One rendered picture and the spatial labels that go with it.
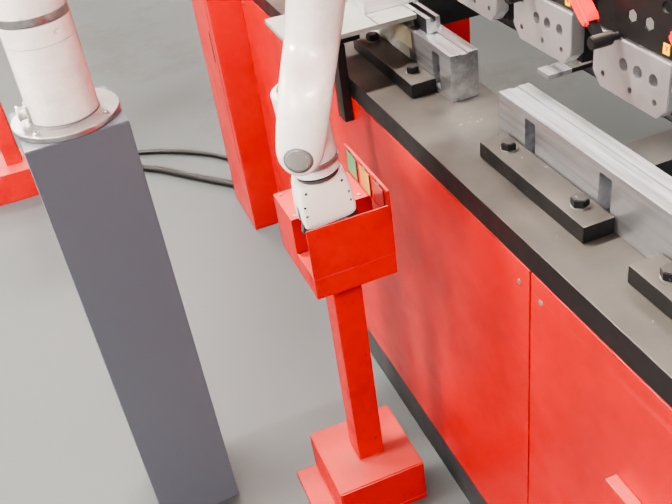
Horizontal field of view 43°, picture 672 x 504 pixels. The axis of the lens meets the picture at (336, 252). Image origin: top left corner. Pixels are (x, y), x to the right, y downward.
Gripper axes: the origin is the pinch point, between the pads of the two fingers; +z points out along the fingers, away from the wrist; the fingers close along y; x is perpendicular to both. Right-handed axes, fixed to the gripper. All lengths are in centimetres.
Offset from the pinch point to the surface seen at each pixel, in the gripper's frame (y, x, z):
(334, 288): 3.5, 4.9, 6.4
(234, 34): -15, -122, 6
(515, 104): -32.6, 11.3, -20.1
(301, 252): 5.7, -4.5, 3.0
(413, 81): -27.6, -19.0, -14.2
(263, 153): -13, -122, 47
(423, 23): -34.2, -25.4, -21.9
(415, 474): -3, 5, 65
